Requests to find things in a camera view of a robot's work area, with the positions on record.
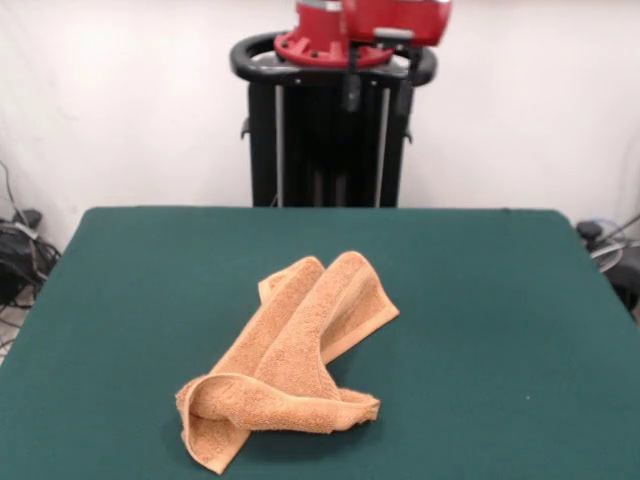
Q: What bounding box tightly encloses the orange terry towel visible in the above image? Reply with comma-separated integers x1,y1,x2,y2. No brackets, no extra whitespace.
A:
174,251,401,475

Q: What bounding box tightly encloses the dark green table cloth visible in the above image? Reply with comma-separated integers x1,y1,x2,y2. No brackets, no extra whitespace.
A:
0,206,640,480

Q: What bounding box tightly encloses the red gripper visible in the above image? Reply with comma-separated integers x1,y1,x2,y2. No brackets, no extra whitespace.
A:
342,0,454,119

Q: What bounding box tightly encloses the black cable bundle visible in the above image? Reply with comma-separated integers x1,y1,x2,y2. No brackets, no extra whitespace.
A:
0,159,64,351

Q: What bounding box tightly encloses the blue cable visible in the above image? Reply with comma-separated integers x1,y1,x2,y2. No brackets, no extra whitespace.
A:
587,214,640,246

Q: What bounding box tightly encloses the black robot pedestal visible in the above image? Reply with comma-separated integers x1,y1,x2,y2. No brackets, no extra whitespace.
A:
229,32,440,209

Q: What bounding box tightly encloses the black bulky object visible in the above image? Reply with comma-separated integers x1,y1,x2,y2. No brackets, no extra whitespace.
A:
607,262,640,321

